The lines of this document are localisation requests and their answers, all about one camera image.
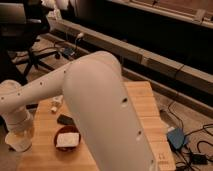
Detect wooden table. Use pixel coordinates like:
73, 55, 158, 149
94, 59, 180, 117
17, 81, 176, 171

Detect blue device on floor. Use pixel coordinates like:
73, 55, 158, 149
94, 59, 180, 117
62, 48, 75, 57

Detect black office chair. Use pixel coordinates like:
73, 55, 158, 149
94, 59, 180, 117
0, 0, 59, 85

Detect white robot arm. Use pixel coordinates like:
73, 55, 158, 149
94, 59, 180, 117
0, 51, 160, 171

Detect white sponge in bowl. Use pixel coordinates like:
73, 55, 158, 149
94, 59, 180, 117
56, 132, 80, 147

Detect white plastic bottle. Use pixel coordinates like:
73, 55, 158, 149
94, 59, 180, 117
51, 95, 63, 113

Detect blue pouch on floor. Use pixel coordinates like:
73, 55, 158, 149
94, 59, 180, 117
167, 128, 189, 150

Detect black cable on floor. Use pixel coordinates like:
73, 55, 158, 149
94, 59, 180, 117
159, 99, 213, 171

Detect black remote control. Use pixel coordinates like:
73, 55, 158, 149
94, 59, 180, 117
57, 115, 74, 125

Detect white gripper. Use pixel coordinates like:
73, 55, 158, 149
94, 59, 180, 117
6, 123, 34, 139

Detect black power adapter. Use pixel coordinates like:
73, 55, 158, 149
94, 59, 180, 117
191, 154, 207, 165

